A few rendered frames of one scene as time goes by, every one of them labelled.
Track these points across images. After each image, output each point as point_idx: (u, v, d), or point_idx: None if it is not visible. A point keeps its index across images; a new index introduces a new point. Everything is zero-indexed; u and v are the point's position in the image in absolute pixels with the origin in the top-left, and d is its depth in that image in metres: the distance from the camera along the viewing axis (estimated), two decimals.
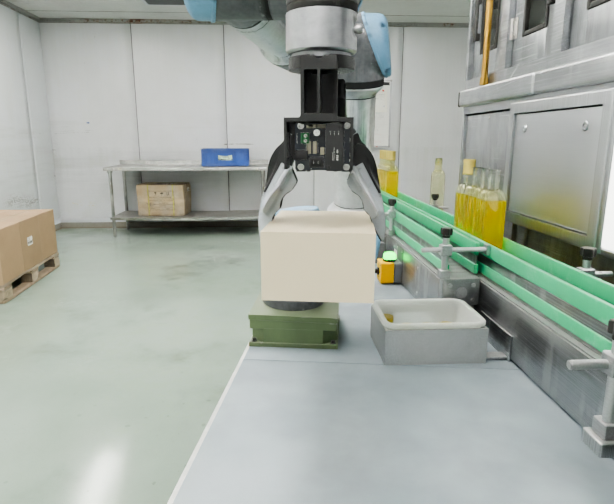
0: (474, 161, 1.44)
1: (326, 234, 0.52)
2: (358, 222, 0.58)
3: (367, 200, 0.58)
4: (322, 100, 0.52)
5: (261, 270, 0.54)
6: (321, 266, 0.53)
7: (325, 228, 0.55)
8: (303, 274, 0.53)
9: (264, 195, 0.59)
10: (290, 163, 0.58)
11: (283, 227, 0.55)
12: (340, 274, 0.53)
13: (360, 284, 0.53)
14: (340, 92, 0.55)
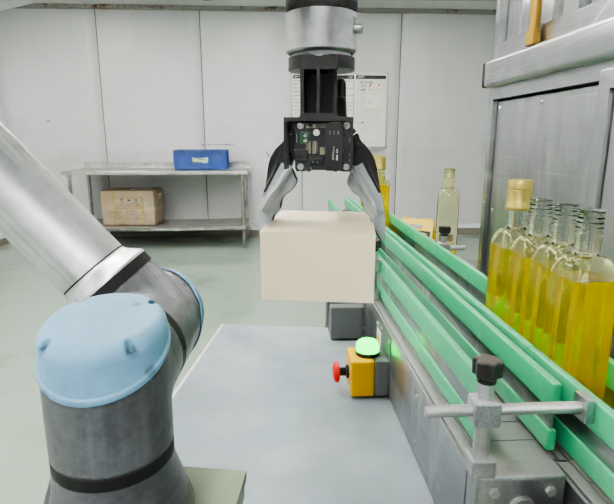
0: (531, 184, 0.72)
1: (326, 234, 0.52)
2: (358, 222, 0.58)
3: (367, 200, 0.58)
4: (322, 100, 0.52)
5: (261, 270, 0.54)
6: (321, 266, 0.53)
7: (325, 228, 0.55)
8: (303, 274, 0.53)
9: (264, 195, 0.59)
10: (290, 163, 0.58)
11: (283, 227, 0.55)
12: (340, 274, 0.53)
13: (359, 284, 0.53)
14: (340, 92, 0.55)
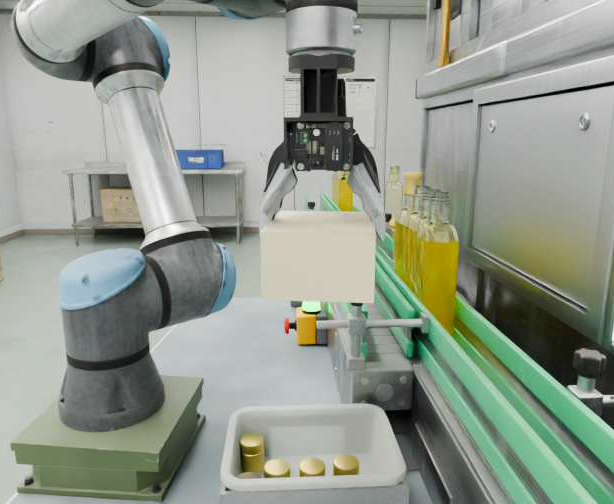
0: (419, 175, 0.97)
1: (326, 234, 0.52)
2: (358, 222, 0.58)
3: (367, 200, 0.58)
4: (322, 100, 0.52)
5: (261, 270, 0.54)
6: (321, 266, 0.53)
7: (325, 228, 0.55)
8: (303, 274, 0.53)
9: (264, 195, 0.59)
10: (290, 163, 0.58)
11: (283, 227, 0.55)
12: (340, 274, 0.53)
13: (360, 284, 0.53)
14: (340, 92, 0.55)
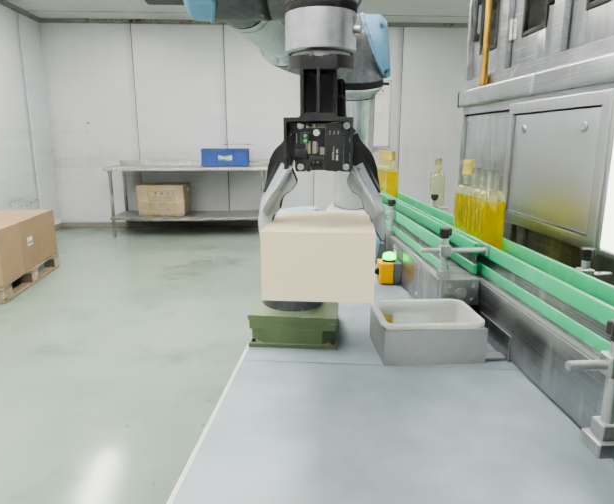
0: (474, 161, 1.45)
1: (326, 234, 0.52)
2: (358, 222, 0.58)
3: (367, 200, 0.58)
4: (322, 100, 0.52)
5: (261, 270, 0.54)
6: (321, 266, 0.53)
7: (325, 228, 0.55)
8: (303, 274, 0.53)
9: (264, 195, 0.59)
10: (290, 163, 0.58)
11: (283, 227, 0.55)
12: (340, 274, 0.53)
13: (360, 284, 0.53)
14: (340, 92, 0.55)
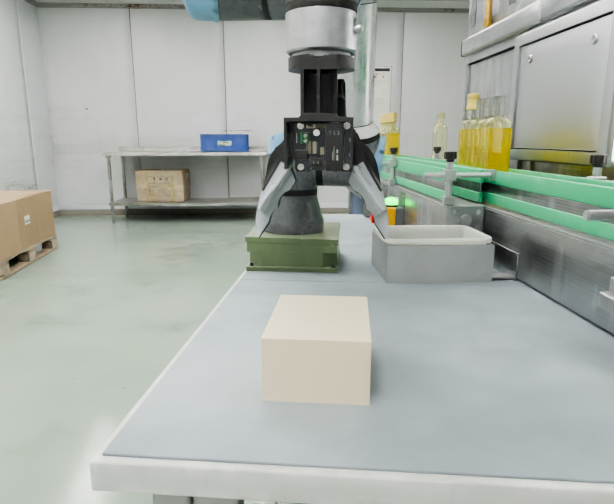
0: (478, 95, 1.41)
1: (324, 342, 0.55)
2: (355, 319, 0.61)
3: (369, 199, 0.58)
4: (322, 100, 0.52)
5: (262, 373, 0.56)
6: (319, 371, 0.56)
7: (323, 331, 0.57)
8: (302, 378, 0.56)
9: (262, 193, 0.59)
10: (289, 162, 0.58)
11: (283, 330, 0.58)
12: (337, 378, 0.56)
13: (356, 388, 0.56)
14: (340, 92, 0.55)
